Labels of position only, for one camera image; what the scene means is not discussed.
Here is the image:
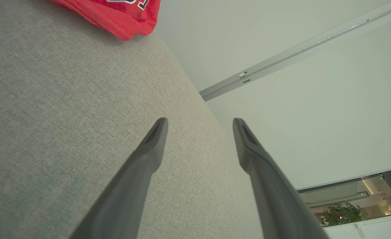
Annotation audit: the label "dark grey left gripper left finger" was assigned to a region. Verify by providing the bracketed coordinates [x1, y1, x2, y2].
[69, 118, 168, 239]

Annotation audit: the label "red shorts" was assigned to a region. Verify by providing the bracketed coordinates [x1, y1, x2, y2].
[48, 0, 162, 41]

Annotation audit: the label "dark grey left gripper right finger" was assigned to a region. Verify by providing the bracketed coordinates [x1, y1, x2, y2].
[232, 118, 330, 239]

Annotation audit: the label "grey metal partition post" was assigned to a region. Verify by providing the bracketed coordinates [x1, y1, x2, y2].
[199, 0, 391, 102]

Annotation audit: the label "green indoor plant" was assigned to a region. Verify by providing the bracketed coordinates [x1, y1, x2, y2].
[318, 202, 365, 227]

